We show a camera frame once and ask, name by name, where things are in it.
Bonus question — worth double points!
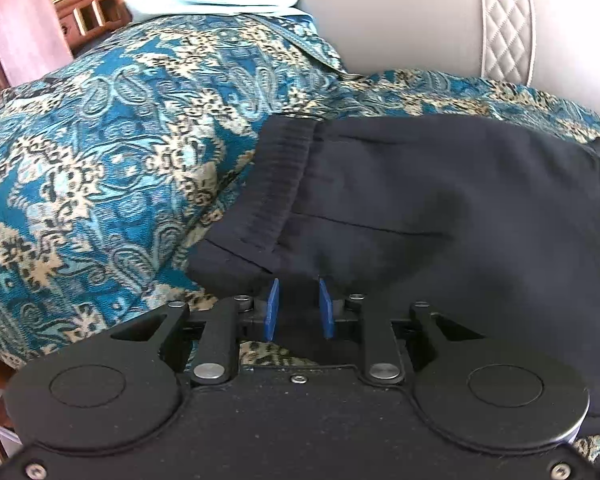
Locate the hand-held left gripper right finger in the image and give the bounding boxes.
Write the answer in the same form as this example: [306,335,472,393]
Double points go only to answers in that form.
[318,276,486,387]

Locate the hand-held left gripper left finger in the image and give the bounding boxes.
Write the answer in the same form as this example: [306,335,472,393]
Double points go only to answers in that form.
[111,278,282,387]

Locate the black pants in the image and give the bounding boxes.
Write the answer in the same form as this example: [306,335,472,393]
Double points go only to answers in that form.
[186,112,600,437]

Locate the blue patterned blanket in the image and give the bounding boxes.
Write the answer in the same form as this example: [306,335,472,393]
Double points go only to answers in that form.
[0,10,600,472]

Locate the wooden cabinet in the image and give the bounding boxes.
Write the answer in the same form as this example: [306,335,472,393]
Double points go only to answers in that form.
[0,0,132,127]

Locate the pink cloth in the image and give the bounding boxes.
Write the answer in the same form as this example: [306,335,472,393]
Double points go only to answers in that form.
[0,0,75,87]

